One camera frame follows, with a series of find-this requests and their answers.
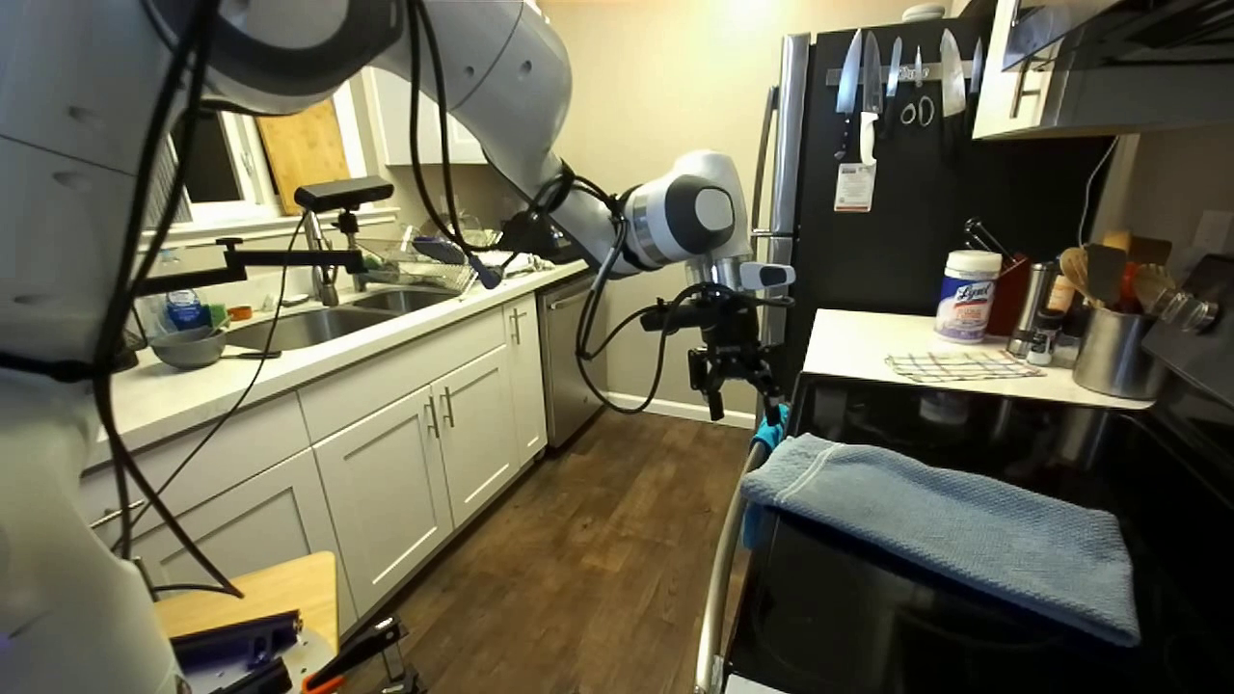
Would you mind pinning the long steel knife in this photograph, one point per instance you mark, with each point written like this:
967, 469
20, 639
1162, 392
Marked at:
850, 78

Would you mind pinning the dark red box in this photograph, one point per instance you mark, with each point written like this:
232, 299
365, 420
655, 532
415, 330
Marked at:
1008, 299

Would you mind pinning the chrome sink faucet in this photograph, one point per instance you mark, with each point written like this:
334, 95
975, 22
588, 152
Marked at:
327, 286

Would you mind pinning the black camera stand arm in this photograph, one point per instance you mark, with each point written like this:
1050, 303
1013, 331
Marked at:
284, 256

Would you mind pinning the black camera on stand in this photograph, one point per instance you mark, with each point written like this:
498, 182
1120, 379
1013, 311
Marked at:
340, 195

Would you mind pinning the steel utensil holder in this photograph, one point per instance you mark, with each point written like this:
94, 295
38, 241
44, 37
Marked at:
1113, 356

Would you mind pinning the steel kitchen sink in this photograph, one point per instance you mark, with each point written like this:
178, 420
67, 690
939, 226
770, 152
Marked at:
295, 330

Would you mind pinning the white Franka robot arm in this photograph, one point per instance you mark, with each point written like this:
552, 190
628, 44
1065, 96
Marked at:
486, 63

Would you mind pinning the wide steel knife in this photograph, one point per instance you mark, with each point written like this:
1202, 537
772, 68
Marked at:
955, 76

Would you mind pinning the white wipes canister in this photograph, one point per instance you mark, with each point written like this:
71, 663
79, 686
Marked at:
967, 295

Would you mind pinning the white base cabinets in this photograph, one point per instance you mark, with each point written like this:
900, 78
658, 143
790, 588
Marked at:
386, 501

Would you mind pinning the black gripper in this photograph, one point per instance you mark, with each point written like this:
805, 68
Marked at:
734, 340

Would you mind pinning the wooden spoon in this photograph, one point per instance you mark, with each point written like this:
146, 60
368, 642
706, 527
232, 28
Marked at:
1143, 252

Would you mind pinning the white paper tag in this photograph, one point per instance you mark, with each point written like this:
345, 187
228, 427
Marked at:
855, 187

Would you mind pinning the black refrigerator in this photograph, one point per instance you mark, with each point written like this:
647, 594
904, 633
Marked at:
913, 256

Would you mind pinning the small steel knife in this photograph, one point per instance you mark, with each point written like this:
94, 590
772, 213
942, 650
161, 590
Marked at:
895, 68

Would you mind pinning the blue bowl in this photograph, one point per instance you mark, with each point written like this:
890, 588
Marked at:
191, 348

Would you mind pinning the light wooden board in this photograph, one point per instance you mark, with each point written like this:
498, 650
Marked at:
270, 590

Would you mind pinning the kitchen window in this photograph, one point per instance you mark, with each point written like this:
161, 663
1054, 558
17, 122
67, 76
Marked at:
212, 167

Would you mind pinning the red and black tool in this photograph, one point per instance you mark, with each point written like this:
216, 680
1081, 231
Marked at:
361, 642

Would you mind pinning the blue sponge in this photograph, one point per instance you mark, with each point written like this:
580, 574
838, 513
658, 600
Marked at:
187, 313

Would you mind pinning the small black kitchen gadget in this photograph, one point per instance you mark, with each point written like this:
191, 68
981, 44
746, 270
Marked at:
1041, 348

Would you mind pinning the pale blue towel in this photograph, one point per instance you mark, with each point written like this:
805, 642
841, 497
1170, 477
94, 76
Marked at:
950, 527

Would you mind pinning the stainless steel microwave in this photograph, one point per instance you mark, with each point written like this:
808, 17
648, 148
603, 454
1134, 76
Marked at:
1143, 91

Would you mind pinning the wooden spatula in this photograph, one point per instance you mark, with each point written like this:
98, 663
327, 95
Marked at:
1093, 270

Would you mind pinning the dark blue plastic object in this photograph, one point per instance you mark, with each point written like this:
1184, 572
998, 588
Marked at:
236, 642

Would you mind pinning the wooden cutting board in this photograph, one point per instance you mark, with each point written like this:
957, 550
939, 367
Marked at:
307, 157

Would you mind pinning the steel pepper mill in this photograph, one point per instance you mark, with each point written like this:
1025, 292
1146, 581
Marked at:
1040, 303

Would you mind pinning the bright blue towel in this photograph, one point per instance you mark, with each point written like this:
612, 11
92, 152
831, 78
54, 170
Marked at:
772, 432

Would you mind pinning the stainless steel dishwasher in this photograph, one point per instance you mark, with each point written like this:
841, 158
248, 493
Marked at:
559, 370

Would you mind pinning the clear glass bowl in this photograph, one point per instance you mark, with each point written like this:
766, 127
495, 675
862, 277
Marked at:
437, 256

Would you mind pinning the checked white dish cloth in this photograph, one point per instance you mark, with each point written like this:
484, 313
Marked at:
967, 367

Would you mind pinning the black glass-top oven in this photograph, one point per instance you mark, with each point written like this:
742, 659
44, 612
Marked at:
900, 628

